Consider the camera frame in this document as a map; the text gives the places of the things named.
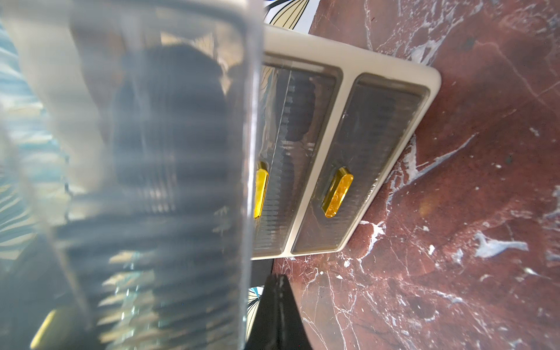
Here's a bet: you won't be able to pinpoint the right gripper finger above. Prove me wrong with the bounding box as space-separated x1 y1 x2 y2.
245 274 311 350

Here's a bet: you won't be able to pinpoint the beige drawer organizer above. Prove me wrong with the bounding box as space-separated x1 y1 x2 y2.
253 26 441 260

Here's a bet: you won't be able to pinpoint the clear bottom drawer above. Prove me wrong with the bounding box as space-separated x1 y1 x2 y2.
292 74 430 255

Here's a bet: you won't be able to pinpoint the clear middle drawer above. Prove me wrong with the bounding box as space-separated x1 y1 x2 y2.
253 66 337 258

